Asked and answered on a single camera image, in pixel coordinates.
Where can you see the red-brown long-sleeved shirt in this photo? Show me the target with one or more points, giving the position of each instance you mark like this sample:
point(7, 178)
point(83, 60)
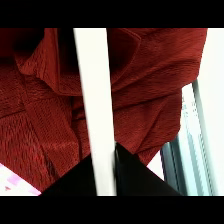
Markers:
point(146, 100)

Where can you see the silver frame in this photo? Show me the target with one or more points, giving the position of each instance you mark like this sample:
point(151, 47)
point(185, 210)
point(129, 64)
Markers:
point(188, 156)

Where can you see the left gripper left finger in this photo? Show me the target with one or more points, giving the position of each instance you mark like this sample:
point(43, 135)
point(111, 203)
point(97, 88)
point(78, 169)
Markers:
point(78, 181)

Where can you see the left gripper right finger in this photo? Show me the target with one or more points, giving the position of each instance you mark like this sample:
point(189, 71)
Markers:
point(140, 178)

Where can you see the white clothes hanger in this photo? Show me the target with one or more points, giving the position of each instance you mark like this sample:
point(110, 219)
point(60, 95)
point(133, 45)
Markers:
point(98, 110)

